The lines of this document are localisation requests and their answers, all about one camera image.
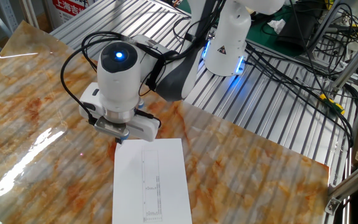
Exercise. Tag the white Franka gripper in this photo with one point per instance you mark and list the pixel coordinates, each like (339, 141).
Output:
(145, 129)

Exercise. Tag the white printed paper sheet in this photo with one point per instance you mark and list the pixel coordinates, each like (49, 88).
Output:
(129, 186)

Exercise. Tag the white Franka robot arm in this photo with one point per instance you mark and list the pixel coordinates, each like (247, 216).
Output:
(118, 84)

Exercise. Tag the orange marble pattern mat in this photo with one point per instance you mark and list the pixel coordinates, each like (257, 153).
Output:
(57, 109)

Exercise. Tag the white sign with red print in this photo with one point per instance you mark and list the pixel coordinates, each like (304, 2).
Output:
(70, 7)

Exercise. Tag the grey slotted metal upright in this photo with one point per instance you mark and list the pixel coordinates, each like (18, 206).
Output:
(8, 15)

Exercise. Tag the green mat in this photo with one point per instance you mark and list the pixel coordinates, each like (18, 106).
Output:
(259, 37)

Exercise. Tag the crumpled white tissue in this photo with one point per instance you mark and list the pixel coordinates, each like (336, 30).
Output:
(277, 25)

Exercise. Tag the black bag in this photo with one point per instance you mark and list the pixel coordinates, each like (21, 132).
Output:
(300, 31)

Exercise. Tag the thin grey metal pole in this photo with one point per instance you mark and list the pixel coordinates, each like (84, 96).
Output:
(325, 28)

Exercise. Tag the silver mount plate blue knobs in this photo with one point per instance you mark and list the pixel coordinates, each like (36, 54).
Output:
(110, 126)

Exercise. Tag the aluminium rail with corner bracket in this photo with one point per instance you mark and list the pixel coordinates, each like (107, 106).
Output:
(353, 183)

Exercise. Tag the thick aluminium frame post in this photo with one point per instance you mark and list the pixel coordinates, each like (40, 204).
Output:
(353, 63)

